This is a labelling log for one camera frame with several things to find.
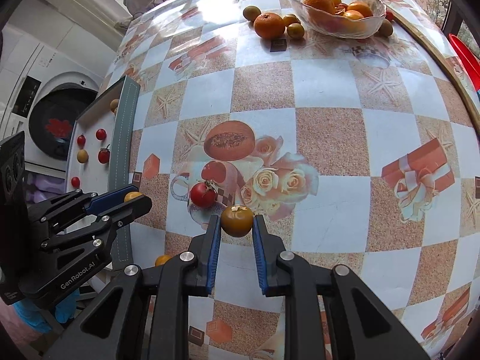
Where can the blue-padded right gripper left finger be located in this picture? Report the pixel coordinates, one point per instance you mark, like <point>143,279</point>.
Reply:
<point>113,325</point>

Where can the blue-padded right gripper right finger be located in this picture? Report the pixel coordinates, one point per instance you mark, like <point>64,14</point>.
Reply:
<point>330,312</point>

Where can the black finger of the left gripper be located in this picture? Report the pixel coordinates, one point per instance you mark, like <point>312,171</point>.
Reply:
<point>120,213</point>

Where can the red cherry tomato with stem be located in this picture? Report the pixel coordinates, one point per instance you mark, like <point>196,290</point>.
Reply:
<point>103,155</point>

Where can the tan longan fruit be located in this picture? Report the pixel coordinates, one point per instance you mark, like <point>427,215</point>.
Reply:
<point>82,156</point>

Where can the brown persimmon-like tomato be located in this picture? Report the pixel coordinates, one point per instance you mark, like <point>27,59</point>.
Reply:
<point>236,220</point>

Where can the yellow cherry tomato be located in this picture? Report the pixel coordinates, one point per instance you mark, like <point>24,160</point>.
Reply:
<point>131,195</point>

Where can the blue gloved hand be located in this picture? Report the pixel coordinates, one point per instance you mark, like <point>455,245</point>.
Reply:
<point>31,314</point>

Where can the grey-edged white tray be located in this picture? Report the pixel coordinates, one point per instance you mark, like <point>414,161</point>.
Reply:
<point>94,176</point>

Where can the tan longan by stick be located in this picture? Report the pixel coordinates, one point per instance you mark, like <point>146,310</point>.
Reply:
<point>114,105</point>

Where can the white washing machine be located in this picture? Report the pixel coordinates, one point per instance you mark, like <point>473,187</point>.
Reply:
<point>42,93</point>

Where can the green-brown fruit by orange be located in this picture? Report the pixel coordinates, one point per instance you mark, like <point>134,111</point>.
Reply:
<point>250,13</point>

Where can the orange on table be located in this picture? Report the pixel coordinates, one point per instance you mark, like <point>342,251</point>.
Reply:
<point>269,26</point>

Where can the small yellow-green fruit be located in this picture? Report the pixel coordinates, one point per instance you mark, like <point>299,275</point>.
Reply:
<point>290,19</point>
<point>295,31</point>

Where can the long wooden curved stick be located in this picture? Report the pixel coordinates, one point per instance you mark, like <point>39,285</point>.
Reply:
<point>437,56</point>

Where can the red plastic basin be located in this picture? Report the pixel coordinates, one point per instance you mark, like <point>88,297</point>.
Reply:
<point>469,60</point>

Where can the large orange in bowl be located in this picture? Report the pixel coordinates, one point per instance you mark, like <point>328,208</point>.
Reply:
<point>321,5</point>

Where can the clear glass fruit bowl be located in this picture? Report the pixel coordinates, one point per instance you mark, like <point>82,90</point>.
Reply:
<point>353,19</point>

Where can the green-brown fruit beside bowl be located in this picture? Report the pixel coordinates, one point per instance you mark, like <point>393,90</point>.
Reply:
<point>386,29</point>

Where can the red tomato behind bowl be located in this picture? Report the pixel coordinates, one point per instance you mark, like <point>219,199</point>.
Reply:
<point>389,15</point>

